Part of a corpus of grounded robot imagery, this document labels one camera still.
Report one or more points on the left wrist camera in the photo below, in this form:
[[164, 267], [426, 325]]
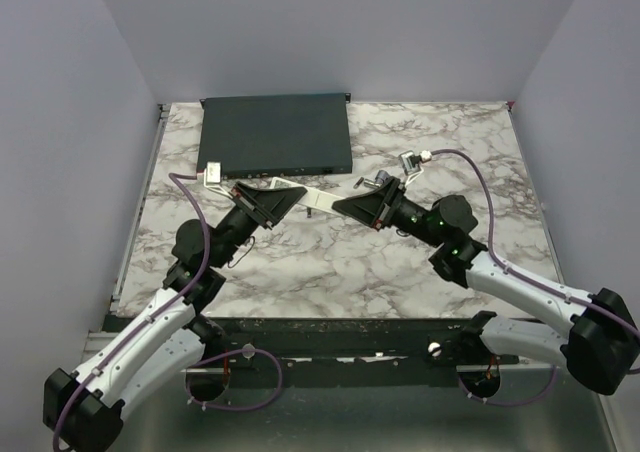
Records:
[[212, 174]]

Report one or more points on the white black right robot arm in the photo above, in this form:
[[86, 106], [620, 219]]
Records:
[[591, 335]]

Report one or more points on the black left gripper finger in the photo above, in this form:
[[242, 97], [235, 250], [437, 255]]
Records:
[[271, 215], [276, 196]]

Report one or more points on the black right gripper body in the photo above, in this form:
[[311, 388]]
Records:
[[411, 217]]

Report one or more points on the aluminium table edge rail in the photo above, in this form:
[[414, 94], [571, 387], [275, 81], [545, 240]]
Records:
[[164, 110]]

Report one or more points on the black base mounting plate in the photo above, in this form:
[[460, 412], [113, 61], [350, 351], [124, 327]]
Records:
[[344, 353]]

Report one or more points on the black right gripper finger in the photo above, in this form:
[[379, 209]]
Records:
[[365, 211], [384, 192]]

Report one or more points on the dark network switch box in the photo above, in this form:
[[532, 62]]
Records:
[[267, 136]]

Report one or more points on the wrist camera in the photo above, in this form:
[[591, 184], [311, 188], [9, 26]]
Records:
[[412, 162], [212, 174]]

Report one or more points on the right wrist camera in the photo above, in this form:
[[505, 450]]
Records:
[[412, 162]]

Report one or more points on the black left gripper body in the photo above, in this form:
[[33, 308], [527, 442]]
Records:
[[240, 225]]

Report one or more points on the white remote control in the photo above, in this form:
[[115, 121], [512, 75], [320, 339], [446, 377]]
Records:
[[313, 199]]

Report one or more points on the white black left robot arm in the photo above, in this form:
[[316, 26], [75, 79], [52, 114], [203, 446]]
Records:
[[86, 409]]

